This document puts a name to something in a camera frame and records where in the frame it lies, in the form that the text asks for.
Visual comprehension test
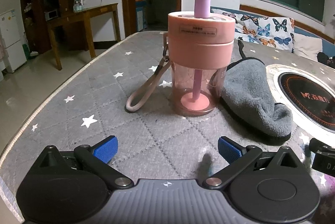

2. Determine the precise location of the grey cleaning cloth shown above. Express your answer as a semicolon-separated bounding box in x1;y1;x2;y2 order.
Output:
220;40;293;145

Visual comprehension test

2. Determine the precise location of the pink drinking cup with straw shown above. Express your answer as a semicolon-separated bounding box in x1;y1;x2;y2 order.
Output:
125;0;235;116

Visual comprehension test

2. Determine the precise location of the grey star-pattern table mat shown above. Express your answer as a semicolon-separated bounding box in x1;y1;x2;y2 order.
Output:
1;31;334;223

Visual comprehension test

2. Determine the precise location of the black induction cooker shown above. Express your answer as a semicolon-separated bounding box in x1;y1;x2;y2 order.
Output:
278;73;334;133

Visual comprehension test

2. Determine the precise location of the white cushion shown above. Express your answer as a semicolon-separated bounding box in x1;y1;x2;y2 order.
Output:
293;33;322;61

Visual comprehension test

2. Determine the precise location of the butterfly pattern pillow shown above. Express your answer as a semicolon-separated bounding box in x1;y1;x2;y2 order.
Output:
221;11;295;52

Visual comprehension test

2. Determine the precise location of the wooden side table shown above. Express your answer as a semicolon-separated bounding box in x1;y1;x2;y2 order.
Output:
46;2;122;71

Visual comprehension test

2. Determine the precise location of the glass jar on table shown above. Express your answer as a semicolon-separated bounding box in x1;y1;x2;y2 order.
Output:
73;0;83;12

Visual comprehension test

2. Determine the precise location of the white refrigerator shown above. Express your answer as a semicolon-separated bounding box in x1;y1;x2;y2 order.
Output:
1;10;27;73

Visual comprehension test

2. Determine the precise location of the blue storage box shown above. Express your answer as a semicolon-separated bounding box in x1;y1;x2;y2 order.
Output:
135;0;145;31

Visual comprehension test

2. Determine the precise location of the dark wooden shelf cabinet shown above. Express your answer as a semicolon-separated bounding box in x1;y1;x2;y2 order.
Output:
18;0;81;54

